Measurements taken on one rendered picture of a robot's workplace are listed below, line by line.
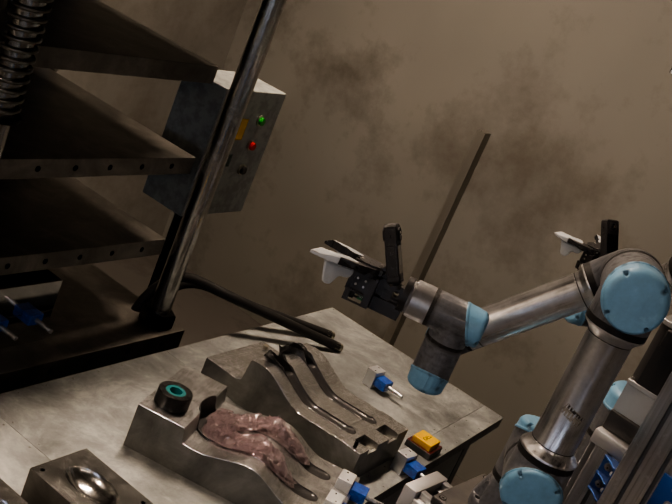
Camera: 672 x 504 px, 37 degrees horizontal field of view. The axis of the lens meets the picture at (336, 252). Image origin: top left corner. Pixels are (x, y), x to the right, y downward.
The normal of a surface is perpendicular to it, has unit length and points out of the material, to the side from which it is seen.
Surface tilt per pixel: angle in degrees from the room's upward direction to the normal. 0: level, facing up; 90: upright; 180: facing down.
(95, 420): 0
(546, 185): 90
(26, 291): 90
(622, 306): 82
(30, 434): 0
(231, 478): 90
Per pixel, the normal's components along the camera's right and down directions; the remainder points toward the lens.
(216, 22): 0.71, 0.48
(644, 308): -0.17, 0.12
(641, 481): -0.59, 0.04
